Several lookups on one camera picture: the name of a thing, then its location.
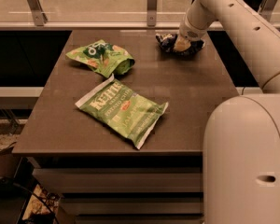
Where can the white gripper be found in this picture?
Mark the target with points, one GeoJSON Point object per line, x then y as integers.
{"type": "Point", "coordinates": [192, 32]}

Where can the left metal railing post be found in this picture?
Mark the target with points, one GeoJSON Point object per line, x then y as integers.
{"type": "Point", "coordinates": [38, 15]}

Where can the right metal railing post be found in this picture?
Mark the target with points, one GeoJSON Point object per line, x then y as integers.
{"type": "Point", "coordinates": [266, 8]}

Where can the green crumpled snack bag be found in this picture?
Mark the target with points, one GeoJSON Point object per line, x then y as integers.
{"type": "Point", "coordinates": [103, 58]}

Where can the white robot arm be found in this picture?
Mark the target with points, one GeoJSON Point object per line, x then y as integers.
{"type": "Point", "coordinates": [241, 145]}

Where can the black device lower left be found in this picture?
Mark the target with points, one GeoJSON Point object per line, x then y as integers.
{"type": "Point", "coordinates": [4, 182]}

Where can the grey drawer cabinet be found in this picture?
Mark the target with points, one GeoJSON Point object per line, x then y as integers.
{"type": "Point", "coordinates": [101, 176]}

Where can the middle metal railing post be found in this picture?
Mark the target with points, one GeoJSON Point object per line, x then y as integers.
{"type": "Point", "coordinates": [151, 12]}

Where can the green Kettle jalapeno chip bag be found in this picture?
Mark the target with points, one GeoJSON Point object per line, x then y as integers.
{"type": "Point", "coordinates": [123, 110]}

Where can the blue chip bag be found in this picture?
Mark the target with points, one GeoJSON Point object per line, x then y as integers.
{"type": "Point", "coordinates": [167, 41]}

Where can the metal railing post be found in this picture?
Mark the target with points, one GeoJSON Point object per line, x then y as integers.
{"type": "Point", "coordinates": [151, 12]}
{"type": "Point", "coordinates": [266, 8]}
{"type": "Point", "coordinates": [38, 15]}

